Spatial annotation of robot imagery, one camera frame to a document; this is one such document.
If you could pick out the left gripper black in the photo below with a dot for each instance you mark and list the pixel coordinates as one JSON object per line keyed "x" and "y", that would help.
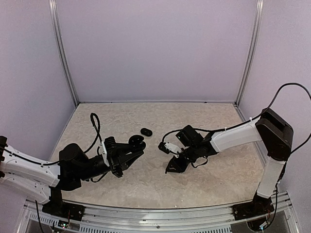
{"x": 123, "y": 161}

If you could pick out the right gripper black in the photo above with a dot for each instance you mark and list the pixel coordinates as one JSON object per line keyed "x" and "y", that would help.
{"x": 175, "y": 162}

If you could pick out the black round earbud case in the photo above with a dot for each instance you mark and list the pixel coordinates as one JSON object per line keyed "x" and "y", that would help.
{"x": 136, "y": 142}

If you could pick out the black earbud charging case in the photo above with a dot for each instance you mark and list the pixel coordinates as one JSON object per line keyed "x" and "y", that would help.
{"x": 146, "y": 132}

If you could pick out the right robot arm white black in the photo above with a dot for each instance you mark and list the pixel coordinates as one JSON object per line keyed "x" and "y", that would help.
{"x": 269, "y": 128}

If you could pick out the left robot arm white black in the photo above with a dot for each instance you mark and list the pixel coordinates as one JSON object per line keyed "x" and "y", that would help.
{"x": 37, "y": 177}

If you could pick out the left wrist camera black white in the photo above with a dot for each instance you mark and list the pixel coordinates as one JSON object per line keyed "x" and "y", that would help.
{"x": 109, "y": 152}

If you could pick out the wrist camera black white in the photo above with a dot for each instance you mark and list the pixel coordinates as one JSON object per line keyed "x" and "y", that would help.
{"x": 175, "y": 143}
{"x": 109, "y": 152}

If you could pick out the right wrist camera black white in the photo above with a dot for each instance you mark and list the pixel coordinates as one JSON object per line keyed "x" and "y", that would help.
{"x": 175, "y": 143}

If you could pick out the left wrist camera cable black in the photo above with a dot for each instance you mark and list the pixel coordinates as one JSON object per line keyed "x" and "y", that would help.
{"x": 97, "y": 126}

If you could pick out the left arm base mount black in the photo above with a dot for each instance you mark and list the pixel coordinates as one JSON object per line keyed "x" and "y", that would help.
{"x": 65, "y": 210}

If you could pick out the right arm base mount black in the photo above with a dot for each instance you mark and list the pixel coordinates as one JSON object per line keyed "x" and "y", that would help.
{"x": 251, "y": 209}

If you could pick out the front aluminium rail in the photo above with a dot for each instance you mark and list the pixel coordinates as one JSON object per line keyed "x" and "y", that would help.
{"x": 104, "y": 219}

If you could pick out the left aluminium frame post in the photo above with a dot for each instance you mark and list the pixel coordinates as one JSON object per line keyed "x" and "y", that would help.
{"x": 61, "y": 51}

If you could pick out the aluminium frame post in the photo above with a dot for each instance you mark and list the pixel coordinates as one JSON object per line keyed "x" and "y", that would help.
{"x": 251, "y": 52}
{"x": 61, "y": 51}

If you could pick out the right aluminium frame post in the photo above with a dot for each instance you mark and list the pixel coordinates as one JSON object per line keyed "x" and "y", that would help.
{"x": 251, "y": 52}

